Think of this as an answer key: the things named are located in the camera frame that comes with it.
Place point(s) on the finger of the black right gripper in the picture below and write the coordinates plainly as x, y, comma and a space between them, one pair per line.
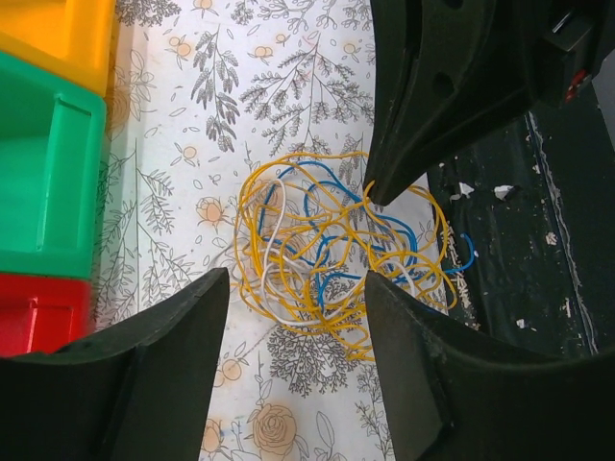
397, 34

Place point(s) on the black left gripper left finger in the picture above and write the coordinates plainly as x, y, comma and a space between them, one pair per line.
138, 390

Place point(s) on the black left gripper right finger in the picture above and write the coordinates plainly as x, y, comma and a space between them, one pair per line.
453, 393

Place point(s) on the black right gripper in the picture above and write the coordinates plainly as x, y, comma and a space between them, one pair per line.
482, 63

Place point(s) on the red plastic bin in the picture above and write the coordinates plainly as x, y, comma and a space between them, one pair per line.
42, 314

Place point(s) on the right green plastic bin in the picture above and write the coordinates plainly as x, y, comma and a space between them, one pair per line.
51, 145

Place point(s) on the yellow plastic bin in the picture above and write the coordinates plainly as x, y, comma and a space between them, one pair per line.
70, 38

